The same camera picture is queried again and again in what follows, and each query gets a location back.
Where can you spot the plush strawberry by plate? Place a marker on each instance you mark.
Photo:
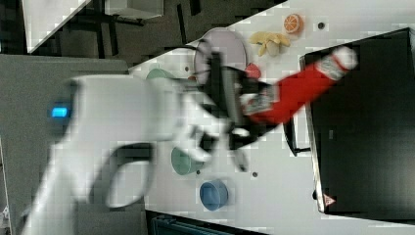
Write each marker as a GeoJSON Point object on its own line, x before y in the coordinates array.
{"type": "Point", "coordinates": [253, 71]}

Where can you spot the green cup with handle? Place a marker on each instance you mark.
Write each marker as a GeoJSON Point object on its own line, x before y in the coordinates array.
{"type": "Point", "coordinates": [183, 164]}

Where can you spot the blue cup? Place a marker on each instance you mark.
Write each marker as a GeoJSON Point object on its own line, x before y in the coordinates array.
{"type": "Point", "coordinates": [214, 194]}

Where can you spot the yellow plush banana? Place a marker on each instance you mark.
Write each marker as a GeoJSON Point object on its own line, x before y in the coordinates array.
{"type": "Point", "coordinates": [269, 42]}

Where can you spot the white side table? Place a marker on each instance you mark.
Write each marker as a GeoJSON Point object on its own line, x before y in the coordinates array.
{"type": "Point", "coordinates": [42, 18]}

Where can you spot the lilac round plate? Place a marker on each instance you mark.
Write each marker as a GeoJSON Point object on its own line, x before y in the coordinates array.
{"type": "Point", "coordinates": [230, 46]}

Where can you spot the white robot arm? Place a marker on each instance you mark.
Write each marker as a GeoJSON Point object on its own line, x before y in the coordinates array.
{"type": "Point", "coordinates": [114, 125]}

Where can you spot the green oval colander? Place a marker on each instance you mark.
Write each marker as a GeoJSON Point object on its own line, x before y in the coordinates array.
{"type": "Point", "coordinates": [159, 73]}

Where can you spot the blue metal frame rail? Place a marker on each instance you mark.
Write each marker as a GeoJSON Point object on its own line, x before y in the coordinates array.
{"type": "Point", "coordinates": [175, 225]}

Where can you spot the black toaster oven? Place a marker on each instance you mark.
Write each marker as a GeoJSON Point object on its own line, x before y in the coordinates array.
{"type": "Point", "coordinates": [362, 137]}

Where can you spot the plush orange slice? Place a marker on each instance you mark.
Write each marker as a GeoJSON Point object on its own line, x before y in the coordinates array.
{"type": "Point", "coordinates": [293, 24]}

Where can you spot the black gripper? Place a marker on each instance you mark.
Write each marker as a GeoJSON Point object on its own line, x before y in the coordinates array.
{"type": "Point", "coordinates": [226, 86]}

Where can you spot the red plush ketchup bottle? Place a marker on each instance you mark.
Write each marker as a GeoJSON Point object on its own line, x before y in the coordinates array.
{"type": "Point", "coordinates": [278, 102]}

